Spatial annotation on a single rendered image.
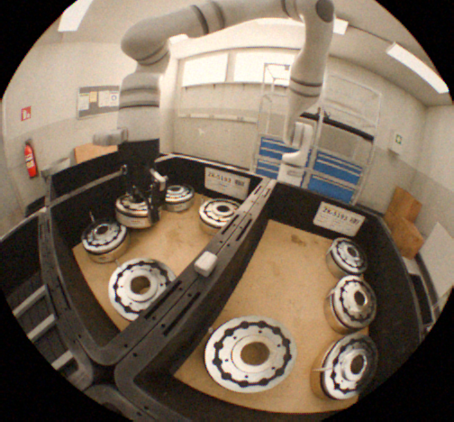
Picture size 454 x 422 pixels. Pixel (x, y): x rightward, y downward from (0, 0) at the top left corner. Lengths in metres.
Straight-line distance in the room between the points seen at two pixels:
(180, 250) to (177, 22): 0.37
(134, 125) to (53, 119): 2.92
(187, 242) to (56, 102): 3.08
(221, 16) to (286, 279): 0.43
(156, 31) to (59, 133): 2.92
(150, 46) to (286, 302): 0.42
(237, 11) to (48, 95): 3.07
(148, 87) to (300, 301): 0.39
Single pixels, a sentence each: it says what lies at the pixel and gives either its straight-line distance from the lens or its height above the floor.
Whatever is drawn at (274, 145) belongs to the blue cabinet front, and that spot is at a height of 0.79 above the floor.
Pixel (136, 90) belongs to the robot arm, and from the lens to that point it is 0.24.
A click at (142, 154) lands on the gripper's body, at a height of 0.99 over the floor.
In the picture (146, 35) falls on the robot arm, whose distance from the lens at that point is 0.25.
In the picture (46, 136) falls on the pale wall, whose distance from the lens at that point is 3.11.
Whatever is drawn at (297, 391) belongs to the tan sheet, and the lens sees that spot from 0.25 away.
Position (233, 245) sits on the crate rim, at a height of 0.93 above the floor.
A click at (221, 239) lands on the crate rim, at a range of 0.16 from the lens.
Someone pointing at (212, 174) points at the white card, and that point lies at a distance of 0.39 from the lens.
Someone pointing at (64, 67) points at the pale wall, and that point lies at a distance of 3.33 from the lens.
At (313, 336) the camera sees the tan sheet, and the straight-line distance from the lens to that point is 0.26.
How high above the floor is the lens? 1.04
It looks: 28 degrees down
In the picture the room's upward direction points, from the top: 6 degrees clockwise
